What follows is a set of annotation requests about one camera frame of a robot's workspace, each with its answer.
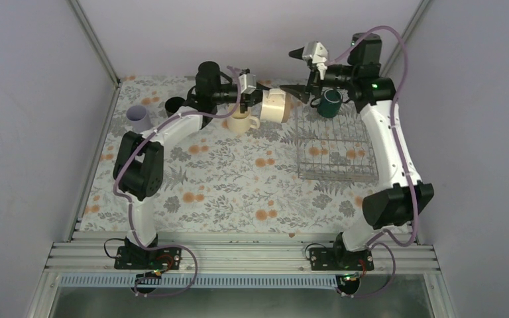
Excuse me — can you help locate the beige white mug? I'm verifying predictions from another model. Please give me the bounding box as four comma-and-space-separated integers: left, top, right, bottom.
259, 88, 292, 123

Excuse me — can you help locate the cream ribbed mug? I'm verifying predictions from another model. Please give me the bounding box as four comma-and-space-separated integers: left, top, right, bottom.
225, 110, 260, 134

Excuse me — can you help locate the dark green mug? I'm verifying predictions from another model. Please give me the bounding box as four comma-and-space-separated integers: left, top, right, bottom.
310, 88, 343, 119

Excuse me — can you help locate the metal wire dish rack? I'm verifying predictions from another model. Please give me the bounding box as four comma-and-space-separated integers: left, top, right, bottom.
295, 90, 378, 183

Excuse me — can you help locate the black mug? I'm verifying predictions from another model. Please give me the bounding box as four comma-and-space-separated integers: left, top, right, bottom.
164, 97, 186, 118

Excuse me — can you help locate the lilac plastic cup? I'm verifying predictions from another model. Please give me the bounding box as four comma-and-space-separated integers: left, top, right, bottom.
126, 105, 153, 133

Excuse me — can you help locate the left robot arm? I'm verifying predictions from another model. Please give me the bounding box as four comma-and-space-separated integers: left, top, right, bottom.
113, 61, 266, 268

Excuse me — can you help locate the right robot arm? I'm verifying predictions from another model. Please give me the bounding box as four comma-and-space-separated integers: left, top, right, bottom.
283, 31, 434, 270

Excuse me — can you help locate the floral table mat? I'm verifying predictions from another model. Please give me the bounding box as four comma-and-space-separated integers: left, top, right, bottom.
81, 76, 409, 235

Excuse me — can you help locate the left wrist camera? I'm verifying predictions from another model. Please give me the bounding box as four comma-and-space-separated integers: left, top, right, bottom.
239, 69, 257, 95

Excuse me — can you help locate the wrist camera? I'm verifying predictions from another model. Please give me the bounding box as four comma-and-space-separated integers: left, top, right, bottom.
239, 69, 257, 95
302, 41, 329, 70

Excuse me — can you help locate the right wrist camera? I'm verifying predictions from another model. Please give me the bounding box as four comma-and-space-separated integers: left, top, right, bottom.
302, 41, 329, 70

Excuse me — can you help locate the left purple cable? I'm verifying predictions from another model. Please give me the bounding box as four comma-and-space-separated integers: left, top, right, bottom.
113, 66, 255, 298

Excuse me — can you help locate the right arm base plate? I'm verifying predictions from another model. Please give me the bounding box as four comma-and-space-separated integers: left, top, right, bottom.
309, 247, 374, 271

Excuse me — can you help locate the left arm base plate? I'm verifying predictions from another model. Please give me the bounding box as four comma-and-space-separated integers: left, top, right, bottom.
113, 246, 182, 272

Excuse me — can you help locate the aluminium front rail frame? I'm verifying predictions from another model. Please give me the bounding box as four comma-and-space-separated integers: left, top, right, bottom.
28, 231, 455, 317

